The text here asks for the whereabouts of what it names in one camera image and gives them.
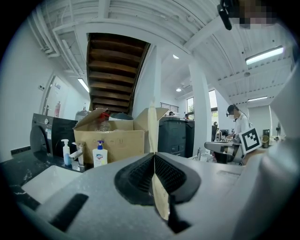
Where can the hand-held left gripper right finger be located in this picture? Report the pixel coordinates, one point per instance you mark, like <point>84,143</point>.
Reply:
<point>178,180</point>

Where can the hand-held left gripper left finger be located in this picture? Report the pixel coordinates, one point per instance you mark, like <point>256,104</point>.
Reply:
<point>136,180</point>

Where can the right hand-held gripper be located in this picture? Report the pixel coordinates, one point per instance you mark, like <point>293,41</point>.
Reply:
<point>249,140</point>

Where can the kraft paper toothbrush packet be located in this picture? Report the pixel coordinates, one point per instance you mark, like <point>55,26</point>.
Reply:
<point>153,131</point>

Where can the open cardboard box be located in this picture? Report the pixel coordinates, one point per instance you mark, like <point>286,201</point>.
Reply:
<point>126,145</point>

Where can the white soap bottle blue pump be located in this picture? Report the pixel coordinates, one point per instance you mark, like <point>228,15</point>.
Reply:
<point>100,158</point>

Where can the short ceiling tube light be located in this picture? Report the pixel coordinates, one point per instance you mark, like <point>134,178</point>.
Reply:
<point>257,99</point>

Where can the black trash bin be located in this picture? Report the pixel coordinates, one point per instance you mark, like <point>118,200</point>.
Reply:
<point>172,138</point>

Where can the chrome square faucet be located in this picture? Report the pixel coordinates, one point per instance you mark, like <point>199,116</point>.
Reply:
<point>80,154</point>

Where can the clear plastic bottle red cap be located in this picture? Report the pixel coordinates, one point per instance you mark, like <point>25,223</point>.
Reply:
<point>102,124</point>

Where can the small window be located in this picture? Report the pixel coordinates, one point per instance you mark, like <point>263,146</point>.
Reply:
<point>190,107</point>

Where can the black metal railing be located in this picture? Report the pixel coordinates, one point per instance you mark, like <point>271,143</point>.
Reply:
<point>168,107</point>

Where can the small clear pump bottle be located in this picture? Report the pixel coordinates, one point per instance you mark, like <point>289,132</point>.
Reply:
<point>66,154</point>

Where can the large grey water jug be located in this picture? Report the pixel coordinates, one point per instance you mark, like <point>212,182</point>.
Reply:
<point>82,115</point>

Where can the large ceiling tube light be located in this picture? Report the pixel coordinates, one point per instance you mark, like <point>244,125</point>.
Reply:
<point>263,55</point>

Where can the white rectangular sink basin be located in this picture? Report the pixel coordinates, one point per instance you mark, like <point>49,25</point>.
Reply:
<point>49,180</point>

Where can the black washing machine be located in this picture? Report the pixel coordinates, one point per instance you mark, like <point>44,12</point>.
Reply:
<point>58,133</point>

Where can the pink bottle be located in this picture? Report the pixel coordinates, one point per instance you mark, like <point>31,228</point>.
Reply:
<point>57,110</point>

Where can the wooden staircase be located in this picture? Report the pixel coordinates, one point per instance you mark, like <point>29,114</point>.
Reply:
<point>112,75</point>

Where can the long ceiling tube light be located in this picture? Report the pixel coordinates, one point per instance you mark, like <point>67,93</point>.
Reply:
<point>83,85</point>

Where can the black marble vanity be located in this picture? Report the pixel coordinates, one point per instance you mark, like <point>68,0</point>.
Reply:
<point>25,168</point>

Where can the round ceiling light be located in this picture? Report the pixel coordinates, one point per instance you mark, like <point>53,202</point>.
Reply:
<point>176,56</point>

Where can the white door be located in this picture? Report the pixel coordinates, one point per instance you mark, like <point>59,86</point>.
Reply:
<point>52,98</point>

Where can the black head-worn camera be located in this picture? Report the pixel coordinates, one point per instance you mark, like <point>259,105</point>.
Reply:
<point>225,14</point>

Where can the wall light switch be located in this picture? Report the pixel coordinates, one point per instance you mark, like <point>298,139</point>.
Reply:
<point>41,87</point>

